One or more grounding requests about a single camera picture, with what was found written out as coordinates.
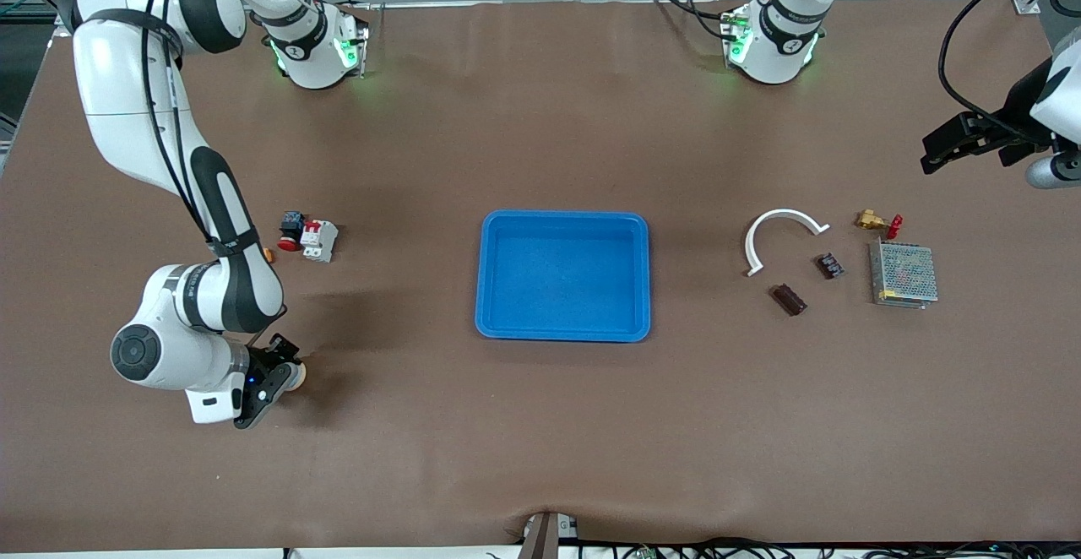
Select dark brown cylindrical capacitor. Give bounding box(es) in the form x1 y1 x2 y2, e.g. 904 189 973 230
770 283 809 317

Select white red circuit breaker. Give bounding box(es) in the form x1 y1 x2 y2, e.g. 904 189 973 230
300 219 340 264

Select red push button black body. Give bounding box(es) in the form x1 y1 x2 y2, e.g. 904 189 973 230
277 210 307 253

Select metal mesh power supply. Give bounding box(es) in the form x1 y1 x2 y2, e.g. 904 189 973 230
868 238 940 311

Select white curved plastic arc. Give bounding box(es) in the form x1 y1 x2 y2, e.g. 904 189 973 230
744 208 831 278

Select blue plastic tray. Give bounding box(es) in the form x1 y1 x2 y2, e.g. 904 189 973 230
474 209 652 344

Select metal table edge clamp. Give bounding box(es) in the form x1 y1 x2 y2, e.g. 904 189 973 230
517 511 579 559

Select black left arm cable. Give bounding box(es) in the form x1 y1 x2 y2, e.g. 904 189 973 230
936 0 1081 136

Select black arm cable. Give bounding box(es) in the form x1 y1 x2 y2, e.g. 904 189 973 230
139 0 292 349
936 0 1081 136

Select brass valve red handle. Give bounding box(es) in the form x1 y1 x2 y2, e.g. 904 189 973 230
854 209 904 241

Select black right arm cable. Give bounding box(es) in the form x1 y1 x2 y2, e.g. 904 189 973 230
139 0 292 349

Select black cables below table edge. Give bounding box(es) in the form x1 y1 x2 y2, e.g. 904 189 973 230
583 536 1081 559

